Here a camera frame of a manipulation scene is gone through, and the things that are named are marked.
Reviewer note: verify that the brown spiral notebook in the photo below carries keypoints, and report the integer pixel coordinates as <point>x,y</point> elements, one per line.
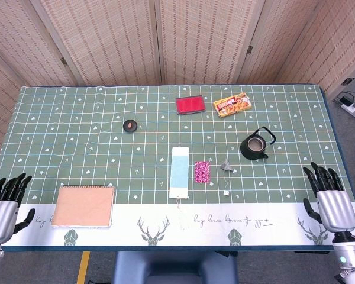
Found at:
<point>83,207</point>

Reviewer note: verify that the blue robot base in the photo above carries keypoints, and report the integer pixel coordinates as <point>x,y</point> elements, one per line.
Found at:
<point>174,267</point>

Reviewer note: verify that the white power strip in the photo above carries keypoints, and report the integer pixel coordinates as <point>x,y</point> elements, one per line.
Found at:
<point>353,106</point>

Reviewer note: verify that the black cast iron teapot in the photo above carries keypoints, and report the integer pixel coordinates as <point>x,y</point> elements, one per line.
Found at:
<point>250,152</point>

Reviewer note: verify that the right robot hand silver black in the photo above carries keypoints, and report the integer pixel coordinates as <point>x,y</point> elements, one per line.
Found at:
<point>335,210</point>

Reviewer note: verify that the yellow curry box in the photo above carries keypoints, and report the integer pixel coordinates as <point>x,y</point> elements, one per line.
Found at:
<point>232,105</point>

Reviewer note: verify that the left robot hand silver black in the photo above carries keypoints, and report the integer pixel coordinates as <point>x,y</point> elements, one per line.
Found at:
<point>0,216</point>

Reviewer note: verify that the small black round lid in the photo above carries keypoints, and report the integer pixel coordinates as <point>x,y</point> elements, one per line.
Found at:
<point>129,125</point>

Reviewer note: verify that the red ink pad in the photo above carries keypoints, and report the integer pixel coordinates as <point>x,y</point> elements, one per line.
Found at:
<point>190,104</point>

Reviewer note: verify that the green grid tablecloth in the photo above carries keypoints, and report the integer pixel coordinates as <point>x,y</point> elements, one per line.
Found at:
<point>91,148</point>

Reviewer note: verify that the woven folding screen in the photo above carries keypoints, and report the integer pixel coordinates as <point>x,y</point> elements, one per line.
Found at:
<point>112,41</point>

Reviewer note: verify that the blue cream bookmark with tassel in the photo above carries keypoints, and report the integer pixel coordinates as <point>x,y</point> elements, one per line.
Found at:
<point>179,171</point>

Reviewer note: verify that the pink patterned card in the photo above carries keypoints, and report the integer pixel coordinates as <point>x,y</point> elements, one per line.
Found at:
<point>202,172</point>

